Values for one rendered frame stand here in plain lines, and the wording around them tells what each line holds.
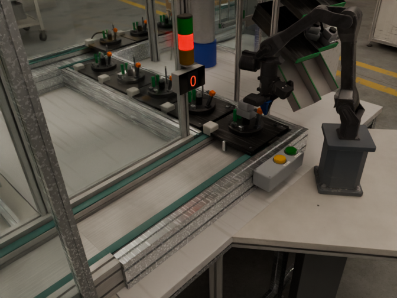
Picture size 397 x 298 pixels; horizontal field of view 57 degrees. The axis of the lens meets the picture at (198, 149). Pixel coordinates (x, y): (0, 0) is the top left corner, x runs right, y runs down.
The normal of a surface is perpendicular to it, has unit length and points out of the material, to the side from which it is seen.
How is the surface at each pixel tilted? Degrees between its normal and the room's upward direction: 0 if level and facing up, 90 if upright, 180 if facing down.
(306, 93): 45
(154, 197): 0
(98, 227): 0
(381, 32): 90
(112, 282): 90
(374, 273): 0
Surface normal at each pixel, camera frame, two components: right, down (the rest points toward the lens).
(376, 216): -0.03, -0.83
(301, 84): 0.40, -0.28
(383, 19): -0.80, 0.36
